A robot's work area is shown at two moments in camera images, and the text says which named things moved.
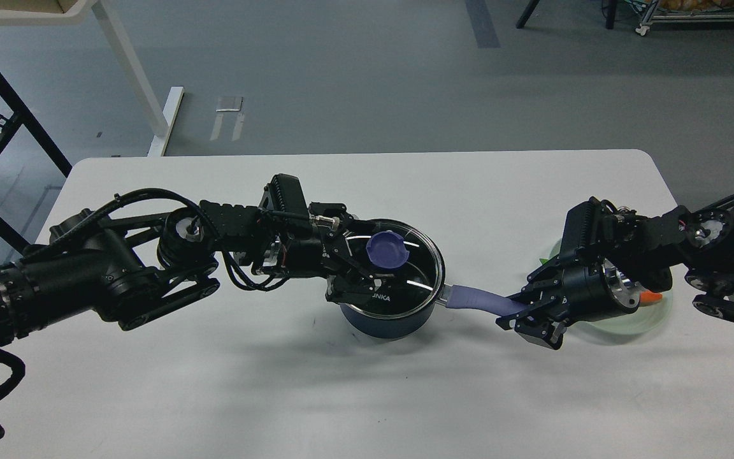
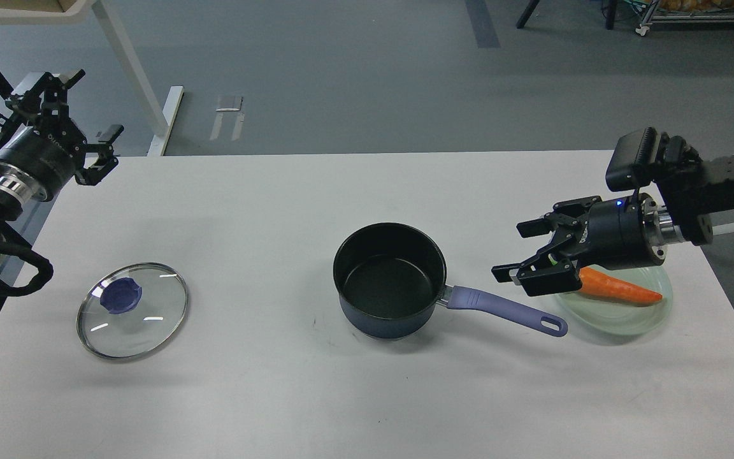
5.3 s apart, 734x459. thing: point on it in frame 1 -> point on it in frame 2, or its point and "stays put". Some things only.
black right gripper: (590, 292) -> (629, 233)
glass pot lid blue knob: (387, 249) -> (132, 311)
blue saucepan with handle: (405, 306) stays put
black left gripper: (345, 282) -> (35, 162)
